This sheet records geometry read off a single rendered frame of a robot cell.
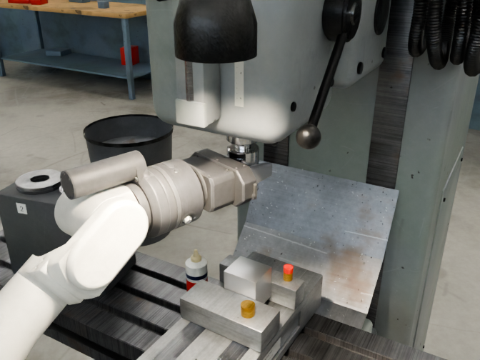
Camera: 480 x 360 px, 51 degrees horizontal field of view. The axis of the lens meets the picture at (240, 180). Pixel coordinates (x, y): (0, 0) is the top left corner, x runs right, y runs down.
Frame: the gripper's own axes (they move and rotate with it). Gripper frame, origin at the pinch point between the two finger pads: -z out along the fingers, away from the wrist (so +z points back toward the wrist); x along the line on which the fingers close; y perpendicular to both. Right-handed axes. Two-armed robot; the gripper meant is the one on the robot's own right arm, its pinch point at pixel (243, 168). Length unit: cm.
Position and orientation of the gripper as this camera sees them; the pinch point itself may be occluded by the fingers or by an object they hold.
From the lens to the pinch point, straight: 74.7
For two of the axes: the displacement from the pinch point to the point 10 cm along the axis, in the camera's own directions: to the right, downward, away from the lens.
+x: -6.8, -3.1, 6.6
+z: -7.3, 2.8, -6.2
